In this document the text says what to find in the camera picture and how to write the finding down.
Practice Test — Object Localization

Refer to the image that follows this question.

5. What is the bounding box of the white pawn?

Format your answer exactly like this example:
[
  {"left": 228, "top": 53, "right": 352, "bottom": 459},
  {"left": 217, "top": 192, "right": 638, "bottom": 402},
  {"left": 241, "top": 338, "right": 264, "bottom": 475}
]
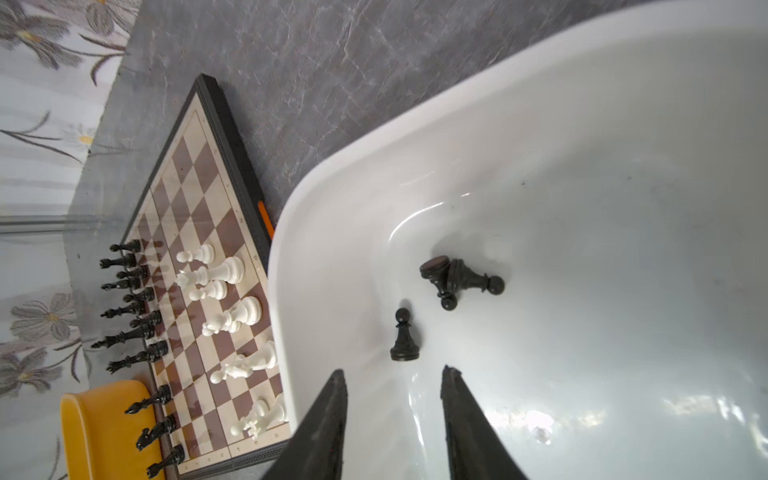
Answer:
[
  {"left": 188, "top": 280, "right": 228, "bottom": 301},
  {"left": 176, "top": 243, "right": 216, "bottom": 265}
]

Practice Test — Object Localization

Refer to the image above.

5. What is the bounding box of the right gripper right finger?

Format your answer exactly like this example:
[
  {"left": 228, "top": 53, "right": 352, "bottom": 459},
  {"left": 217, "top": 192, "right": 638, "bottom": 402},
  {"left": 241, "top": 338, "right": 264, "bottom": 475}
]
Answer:
[{"left": 440, "top": 366, "right": 527, "bottom": 480}]

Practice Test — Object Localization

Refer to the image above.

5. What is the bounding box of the white knight piece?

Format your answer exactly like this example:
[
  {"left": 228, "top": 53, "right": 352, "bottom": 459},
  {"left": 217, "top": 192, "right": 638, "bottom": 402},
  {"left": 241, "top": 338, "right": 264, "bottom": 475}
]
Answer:
[{"left": 210, "top": 340, "right": 278, "bottom": 384}]

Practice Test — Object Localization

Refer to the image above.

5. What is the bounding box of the yellow plastic tray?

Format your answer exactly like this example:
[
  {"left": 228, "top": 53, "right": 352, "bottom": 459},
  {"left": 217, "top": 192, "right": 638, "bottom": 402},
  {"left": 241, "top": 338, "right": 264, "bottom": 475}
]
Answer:
[{"left": 60, "top": 380, "right": 163, "bottom": 479}]

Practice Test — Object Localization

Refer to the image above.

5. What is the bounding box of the white king piece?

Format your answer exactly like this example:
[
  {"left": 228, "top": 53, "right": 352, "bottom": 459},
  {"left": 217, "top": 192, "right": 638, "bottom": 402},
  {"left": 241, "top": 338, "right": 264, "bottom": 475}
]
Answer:
[{"left": 175, "top": 257, "right": 245, "bottom": 289}]

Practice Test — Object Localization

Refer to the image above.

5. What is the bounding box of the black bishop on board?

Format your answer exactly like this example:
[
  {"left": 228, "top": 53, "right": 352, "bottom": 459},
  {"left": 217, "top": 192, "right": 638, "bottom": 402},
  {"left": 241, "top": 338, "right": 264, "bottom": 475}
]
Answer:
[{"left": 101, "top": 277, "right": 142, "bottom": 291}]

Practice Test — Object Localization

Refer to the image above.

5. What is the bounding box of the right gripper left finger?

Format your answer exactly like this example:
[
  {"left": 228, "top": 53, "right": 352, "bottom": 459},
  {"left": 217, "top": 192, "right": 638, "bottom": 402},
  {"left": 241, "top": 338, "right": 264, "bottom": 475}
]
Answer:
[{"left": 263, "top": 369, "right": 348, "bottom": 480}]

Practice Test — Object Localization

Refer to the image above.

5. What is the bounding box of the black rook on board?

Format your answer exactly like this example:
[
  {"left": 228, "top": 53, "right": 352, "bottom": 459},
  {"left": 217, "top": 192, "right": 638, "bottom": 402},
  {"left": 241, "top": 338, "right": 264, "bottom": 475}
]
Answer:
[{"left": 109, "top": 239, "right": 143, "bottom": 253}]

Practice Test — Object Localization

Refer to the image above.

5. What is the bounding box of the white rook piece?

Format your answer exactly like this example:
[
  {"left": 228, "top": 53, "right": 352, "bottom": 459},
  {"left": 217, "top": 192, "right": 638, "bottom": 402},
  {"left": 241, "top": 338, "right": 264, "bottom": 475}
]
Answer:
[{"left": 230, "top": 394, "right": 287, "bottom": 440}]

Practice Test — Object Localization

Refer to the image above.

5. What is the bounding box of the black rook near edge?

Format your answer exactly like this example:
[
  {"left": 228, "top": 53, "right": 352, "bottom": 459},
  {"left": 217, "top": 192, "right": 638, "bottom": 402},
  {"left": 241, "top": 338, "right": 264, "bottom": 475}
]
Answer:
[{"left": 146, "top": 445, "right": 186, "bottom": 479}]

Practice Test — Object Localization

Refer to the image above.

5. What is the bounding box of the white bishop piece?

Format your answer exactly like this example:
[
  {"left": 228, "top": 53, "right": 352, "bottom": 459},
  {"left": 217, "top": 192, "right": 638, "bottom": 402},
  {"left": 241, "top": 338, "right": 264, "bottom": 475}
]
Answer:
[{"left": 202, "top": 296, "right": 262, "bottom": 337}]

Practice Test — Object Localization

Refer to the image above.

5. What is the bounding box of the black pawn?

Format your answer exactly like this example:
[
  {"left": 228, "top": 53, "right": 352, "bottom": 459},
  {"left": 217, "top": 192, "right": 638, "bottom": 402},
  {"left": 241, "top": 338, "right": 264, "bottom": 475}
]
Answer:
[
  {"left": 123, "top": 287, "right": 155, "bottom": 303},
  {"left": 438, "top": 290, "right": 458, "bottom": 311},
  {"left": 106, "top": 340, "right": 168, "bottom": 374},
  {"left": 129, "top": 310, "right": 162, "bottom": 328},
  {"left": 117, "top": 265, "right": 149, "bottom": 279},
  {"left": 390, "top": 307, "right": 420, "bottom": 362}
]

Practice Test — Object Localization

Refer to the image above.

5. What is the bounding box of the black king on board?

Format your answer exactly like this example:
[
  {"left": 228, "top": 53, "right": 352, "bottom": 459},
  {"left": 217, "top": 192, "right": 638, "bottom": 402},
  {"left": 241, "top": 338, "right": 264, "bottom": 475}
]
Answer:
[{"left": 91, "top": 325, "right": 155, "bottom": 349}]

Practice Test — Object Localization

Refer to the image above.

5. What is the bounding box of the black knight near edge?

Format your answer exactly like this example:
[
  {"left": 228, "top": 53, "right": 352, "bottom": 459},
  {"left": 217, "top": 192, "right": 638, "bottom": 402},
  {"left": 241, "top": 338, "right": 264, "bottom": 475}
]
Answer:
[{"left": 136, "top": 415, "right": 178, "bottom": 451}]

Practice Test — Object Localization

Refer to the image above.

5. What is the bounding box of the black queen on board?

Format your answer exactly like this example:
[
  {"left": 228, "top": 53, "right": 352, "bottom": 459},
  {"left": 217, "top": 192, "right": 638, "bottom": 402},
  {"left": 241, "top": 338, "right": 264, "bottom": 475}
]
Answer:
[{"left": 101, "top": 302, "right": 146, "bottom": 319}]

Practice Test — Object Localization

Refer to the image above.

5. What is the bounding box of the black chess piece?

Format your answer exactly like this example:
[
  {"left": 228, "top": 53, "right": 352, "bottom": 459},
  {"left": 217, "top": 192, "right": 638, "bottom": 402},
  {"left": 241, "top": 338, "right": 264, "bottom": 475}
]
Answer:
[{"left": 419, "top": 255, "right": 505, "bottom": 297}]

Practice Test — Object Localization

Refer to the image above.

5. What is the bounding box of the black knight on board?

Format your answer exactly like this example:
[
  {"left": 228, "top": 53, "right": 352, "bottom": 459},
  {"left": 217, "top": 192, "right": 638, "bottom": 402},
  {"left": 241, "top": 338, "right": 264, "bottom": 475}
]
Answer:
[{"left": 99, "top": 253, "right": 137, "bottom": 269}]

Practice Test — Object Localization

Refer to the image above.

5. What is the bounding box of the white plastic tray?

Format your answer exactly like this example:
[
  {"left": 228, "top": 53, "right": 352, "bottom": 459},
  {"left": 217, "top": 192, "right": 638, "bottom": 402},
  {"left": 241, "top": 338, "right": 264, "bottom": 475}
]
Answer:
[{"left": 268, "top": 1, "right": 767, "bottom": 479}]

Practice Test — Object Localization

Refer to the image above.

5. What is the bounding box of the black bishop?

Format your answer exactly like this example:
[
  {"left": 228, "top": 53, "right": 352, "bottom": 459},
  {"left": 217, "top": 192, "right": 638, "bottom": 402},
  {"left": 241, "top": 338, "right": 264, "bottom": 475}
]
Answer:
[
  {"left": 125, "top": 385, "right": 172, "bottom": 415},
  {"left": 101, "top": 277, "right": 142, "bottom": 291}
]

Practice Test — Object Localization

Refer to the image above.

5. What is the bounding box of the brown folding chess board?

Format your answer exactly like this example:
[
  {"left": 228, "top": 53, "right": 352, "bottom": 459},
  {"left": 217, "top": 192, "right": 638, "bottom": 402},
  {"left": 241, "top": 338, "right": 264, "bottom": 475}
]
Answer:
[{"left": 125, "top": 75, "right": 291, "bottom": 479}]

